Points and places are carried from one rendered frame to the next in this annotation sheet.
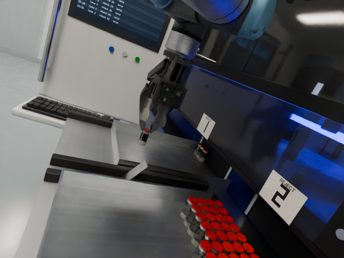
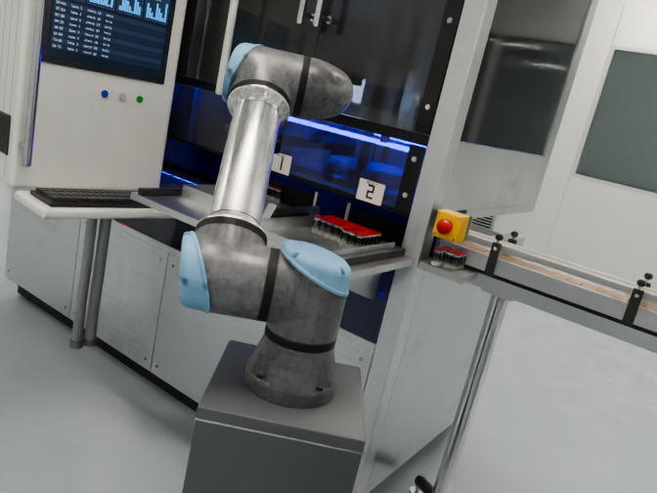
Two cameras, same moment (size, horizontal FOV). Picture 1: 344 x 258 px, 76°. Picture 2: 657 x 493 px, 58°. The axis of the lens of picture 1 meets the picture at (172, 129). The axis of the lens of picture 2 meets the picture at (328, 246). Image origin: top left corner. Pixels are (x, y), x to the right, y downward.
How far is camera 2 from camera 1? 1.23 m
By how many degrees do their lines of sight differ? 32
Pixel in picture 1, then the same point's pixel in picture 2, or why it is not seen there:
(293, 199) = (378, 190)
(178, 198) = (301, 225)
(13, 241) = (16, 435)
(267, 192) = (362, 194)
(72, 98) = (62, 179)
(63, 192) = not seen: hidden behind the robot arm
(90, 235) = not seen: hidden behind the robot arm
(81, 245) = not seen: hidden behind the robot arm
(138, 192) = (280, 226)
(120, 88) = (124, 145)
